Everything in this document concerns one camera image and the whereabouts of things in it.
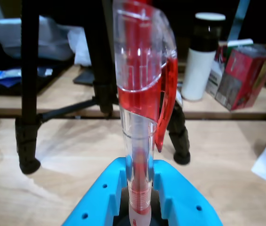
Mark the black flat device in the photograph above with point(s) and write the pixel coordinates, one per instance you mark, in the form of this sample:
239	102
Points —
83	78

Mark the white plastic bag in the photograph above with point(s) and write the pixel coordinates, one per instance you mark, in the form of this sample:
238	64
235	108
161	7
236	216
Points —
81	51

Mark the black tripod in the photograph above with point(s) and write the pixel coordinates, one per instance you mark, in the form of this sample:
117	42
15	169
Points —
29	94

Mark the white thermos black lid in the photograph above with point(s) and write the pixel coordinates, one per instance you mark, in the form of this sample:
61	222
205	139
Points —
196	70

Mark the red cardboard box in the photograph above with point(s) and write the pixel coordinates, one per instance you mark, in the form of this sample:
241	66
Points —
241	77

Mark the red clear retractable pen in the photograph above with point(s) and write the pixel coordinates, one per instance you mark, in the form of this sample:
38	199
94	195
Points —
137	70

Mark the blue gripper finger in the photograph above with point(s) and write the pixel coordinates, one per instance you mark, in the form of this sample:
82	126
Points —
184	202
97	200

